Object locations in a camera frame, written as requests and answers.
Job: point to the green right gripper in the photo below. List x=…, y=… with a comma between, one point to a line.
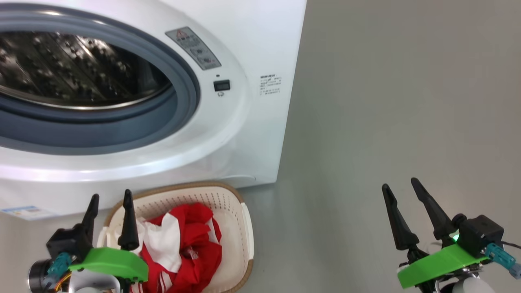
x=439, y=264

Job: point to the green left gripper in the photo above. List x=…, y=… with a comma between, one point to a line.
x=110, y=262

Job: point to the red and white garment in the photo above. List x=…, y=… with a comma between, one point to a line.
x=195, y=252

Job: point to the grey rubber door gasket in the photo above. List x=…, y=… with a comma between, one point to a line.
x=122, y=130

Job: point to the cream laundry basket brown rim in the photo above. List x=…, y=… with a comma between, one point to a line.
x=240, y=244

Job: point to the stainless steel washing machine drum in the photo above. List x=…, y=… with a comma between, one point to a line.
x=81, y=69

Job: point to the white front-load washing machine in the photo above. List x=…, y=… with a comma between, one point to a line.
x=252, y=134

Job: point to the black door latch socket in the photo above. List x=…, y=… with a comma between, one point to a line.
x=222, y=85

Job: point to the blue energy label sticker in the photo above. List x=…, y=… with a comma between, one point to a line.
x=24, y=212

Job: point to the round drain filter cover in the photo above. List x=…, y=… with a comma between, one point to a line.
x=240, y=178

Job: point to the grey warning label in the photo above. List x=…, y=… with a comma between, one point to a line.
x=194, y=48

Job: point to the small black text sticker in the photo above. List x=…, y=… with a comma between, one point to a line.
x=270, y=85

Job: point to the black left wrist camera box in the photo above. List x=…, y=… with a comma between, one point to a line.
x=65, y=242

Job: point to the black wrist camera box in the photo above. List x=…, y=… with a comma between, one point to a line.
x=482, y=234
x=65, y=242

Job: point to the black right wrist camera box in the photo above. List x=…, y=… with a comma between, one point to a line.
x=482, y=234

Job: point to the teal left camera connector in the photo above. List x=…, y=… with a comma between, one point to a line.
x=57, y=266

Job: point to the teal camera connector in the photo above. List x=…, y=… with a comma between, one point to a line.
x=57, y=266
x=502, y=258

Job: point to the teal right camera connector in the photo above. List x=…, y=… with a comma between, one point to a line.
x=502, y=258

